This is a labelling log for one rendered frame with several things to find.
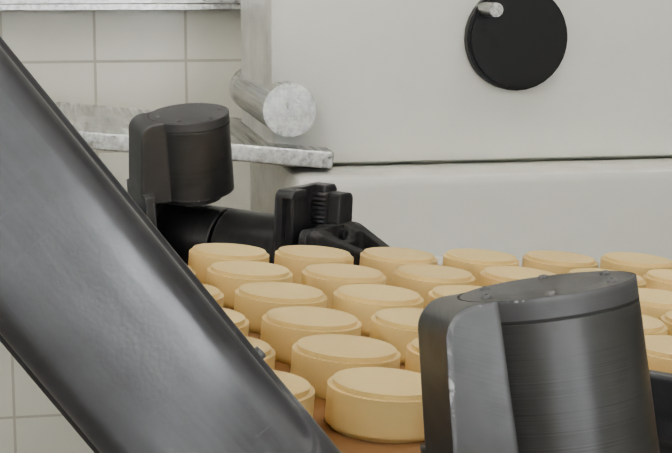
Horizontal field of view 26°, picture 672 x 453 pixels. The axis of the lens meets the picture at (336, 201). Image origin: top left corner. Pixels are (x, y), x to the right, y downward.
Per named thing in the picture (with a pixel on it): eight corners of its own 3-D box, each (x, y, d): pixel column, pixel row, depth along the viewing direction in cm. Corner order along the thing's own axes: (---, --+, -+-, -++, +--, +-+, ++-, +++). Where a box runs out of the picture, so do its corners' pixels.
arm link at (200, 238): (184, 260, 110) (141, 286, 106) (177, 173, 108) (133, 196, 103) (263, 273, 107) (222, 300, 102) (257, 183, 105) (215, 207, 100)
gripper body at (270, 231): (336, 324, 105) (248, 309, 108) (344, 183, 103) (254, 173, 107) (292, 341, 99) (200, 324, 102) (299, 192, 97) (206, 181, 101)
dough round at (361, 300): (429, 324, 82) (432, 290, 82) (410, 342, 77) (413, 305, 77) (344, 313, 83) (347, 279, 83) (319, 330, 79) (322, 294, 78)
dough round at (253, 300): (260, 311, 82) (263, 277, 82) (340, 326, 80) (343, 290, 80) (215, 326, 78) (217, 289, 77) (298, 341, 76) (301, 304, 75)
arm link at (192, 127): (62, 267, 107) (89, 306, 99) (46, 115, 103) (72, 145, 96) (217, 239, 111) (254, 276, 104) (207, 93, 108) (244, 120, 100)
